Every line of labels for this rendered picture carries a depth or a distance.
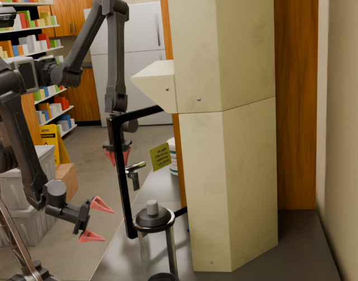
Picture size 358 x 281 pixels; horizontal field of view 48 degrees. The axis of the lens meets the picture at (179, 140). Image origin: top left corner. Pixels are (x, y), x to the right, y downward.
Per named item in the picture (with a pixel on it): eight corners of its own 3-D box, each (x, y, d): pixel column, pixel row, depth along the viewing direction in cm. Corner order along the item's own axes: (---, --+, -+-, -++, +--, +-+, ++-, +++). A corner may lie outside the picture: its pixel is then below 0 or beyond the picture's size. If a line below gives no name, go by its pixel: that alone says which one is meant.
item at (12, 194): (63, 179, 359) (56, 144, 349) (29, 212, 302) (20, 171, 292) (19, 180, 366) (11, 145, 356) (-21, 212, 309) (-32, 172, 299)
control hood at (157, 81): (193, 88, 132) (190, 58, 129) (178, 114, 102) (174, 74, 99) (158, 91, 134) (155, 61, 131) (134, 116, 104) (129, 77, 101)
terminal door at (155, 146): (199, 206, 144) (190, 96, 132) (128, 241, 126) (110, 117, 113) (198, 205, 144) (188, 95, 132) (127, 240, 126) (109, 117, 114)
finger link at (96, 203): (114, 209, 123) (85, 199, 123) (107, 230, 124) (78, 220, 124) (119, 202, 130) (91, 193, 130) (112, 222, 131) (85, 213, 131)
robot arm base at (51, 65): (58, 83, 185) (53, 57, 182) (69, 83, 181) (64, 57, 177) (42, 87, 179) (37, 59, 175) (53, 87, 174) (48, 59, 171)
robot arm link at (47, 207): (49, 202, 132) (41, 216, 127) (50, 189, 127) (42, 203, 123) (69, 209, 131) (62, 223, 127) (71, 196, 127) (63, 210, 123)
